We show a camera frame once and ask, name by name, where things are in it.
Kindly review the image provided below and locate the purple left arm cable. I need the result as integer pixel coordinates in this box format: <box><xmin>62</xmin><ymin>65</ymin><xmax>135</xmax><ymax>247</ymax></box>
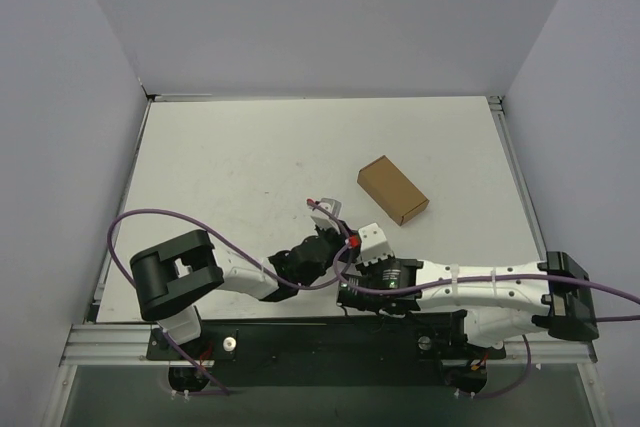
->
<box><xmin>107</xmin><ymin>196</ymin><xmax>351</xmax><ymax>396</ymax></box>

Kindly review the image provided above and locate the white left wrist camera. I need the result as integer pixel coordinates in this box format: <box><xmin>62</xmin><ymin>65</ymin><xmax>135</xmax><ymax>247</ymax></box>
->
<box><xmin>306</xmin><ymin>198</ymin><xmax>344</xmax><ymax>233</ymax></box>

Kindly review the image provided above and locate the brown folded cardboard box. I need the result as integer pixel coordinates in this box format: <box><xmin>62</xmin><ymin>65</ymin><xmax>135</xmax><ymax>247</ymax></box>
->
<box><xmin>357</xmin><ymin>156</ymin><xmax>429</xmax><ymax>226</ymax></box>

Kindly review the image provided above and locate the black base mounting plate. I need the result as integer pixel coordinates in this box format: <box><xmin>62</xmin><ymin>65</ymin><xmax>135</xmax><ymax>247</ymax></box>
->
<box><xmin>146</xmin><ymin>312</ymin><xmax>506</xmax><ymax>393</ymax></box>

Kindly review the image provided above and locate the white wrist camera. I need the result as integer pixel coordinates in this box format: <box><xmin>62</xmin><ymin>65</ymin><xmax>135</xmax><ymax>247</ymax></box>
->
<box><xmin>306</xmin><ymin>198</ymin><xmax>344</xmax><ymax>233</ymax></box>
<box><xmin>345</xmin><ymin>223</ymin><xmax>395</xmax><ymax>268</ymax></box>

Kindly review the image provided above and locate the aluminium table frame rail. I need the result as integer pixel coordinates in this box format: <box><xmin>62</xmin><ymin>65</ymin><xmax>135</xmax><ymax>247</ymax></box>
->
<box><xmin>59</xmin><ymin>94</ymin><xmax>599</xmax><ymax>368</ymax></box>

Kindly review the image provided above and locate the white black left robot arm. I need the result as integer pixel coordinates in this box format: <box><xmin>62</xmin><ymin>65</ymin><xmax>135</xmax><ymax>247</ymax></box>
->
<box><xmin>130</xmin><ymin>221</ymin><xmax>359</xmax><ymax>359</ymax></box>

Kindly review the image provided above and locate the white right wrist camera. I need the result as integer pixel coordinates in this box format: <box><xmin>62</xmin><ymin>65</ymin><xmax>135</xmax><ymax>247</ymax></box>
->
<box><xmin>345</xmin><ymin>223</ymin><xmax>395</xmax><ymax>268</ymax></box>

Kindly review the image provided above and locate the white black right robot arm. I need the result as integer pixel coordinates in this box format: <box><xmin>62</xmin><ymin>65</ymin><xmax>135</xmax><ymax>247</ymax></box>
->
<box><xmin>336</xmin><ymin>252</ymin><xmax>599</xmax><ymax>347</ymax></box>

